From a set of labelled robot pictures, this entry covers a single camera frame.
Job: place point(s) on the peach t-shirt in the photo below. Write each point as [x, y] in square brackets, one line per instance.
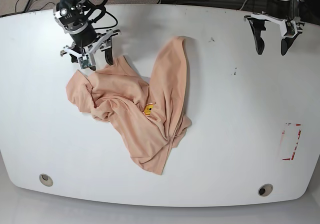
[149, 115]

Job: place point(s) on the right table cable grommet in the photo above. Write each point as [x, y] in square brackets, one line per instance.
[265, 190]

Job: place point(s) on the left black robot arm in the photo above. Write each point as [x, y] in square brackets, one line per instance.
[282, 13]

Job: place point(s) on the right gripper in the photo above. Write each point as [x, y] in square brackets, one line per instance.
[88, 42]

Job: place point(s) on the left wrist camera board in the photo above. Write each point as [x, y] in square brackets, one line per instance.
[291, 29]

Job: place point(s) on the table cable grommet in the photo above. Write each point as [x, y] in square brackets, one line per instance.
[46, 180]
[265, 190]

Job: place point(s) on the red tape rectangle marking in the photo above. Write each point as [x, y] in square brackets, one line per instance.
[289, 141]

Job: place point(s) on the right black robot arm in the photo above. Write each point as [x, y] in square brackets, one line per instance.
[77, 17]

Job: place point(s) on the left table cable grommet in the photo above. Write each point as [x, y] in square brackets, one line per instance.
[46, 180]

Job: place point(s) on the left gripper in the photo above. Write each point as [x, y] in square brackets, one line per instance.
[257, 24]

